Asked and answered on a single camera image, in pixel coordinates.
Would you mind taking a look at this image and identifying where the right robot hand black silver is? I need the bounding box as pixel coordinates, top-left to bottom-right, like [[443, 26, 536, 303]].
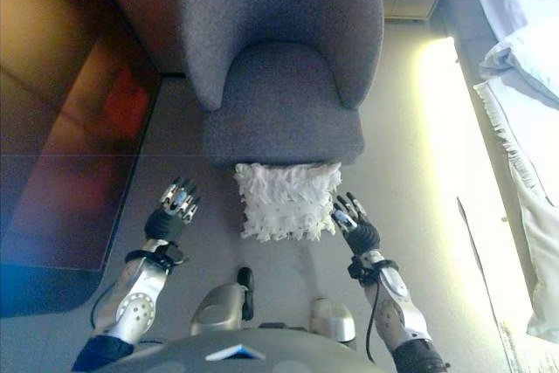
[[330, 192, 381, 256]]

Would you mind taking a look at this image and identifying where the left robot hand black silver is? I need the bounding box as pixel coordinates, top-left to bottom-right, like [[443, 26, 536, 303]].
[[143, 176, 202, 243]]

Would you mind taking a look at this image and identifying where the white fringed cushion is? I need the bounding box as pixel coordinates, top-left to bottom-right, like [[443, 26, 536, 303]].
[[233, 162, 343, 243]]

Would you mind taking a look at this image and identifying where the right silver robot leg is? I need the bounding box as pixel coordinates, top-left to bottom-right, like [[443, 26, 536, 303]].
[[309, 297, 355, 350]]

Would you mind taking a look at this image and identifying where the silver robot leg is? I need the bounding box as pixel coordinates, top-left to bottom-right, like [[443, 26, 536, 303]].
[[190, 266, 255, 337], [309, 297, 355, 350]]

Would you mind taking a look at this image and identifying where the left silver robot leg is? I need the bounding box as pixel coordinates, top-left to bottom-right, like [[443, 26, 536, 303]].
[[190, 266, 255, 337]]

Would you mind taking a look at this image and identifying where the reddish brown wooden cabinet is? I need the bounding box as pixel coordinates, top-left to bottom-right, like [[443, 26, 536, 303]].
[[0, 0, 162, 320]]

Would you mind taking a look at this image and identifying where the grey robot torso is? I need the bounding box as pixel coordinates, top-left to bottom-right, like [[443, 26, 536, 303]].
[[95, 327, 381, 373]]

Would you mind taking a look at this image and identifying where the grey fabric armchair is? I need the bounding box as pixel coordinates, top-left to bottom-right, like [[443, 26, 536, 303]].
[[181, 0, 385, 169]]

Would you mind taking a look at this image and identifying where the grey textured rug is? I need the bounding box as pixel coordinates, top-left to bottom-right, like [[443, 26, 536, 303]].
[[497, 320, 559, 373]]

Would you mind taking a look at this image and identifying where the white pillow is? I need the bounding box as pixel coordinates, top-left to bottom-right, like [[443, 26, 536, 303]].
[[479, 25, 559, 110]]

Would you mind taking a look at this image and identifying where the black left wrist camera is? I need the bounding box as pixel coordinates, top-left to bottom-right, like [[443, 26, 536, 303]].
[[156, 241, 189, 267]]

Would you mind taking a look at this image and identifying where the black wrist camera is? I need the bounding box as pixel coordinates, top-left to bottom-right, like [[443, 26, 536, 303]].
[[156, 241, 189, 267], [348, 254, 376, 280]]

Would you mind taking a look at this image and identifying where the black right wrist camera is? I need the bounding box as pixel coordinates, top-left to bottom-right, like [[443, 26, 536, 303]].
[[348, 254, 376, 280]]

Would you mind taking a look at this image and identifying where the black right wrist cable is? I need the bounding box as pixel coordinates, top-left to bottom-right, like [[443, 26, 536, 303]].
[[364, 272, 382, 363]]

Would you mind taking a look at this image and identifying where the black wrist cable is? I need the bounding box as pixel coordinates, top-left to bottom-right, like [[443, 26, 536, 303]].
[[89, 280, 119, 330], [364, 272, 382, 363]]

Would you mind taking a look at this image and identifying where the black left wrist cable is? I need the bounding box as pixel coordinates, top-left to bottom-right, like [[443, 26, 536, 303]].
[[89, 280, 119, 330]]

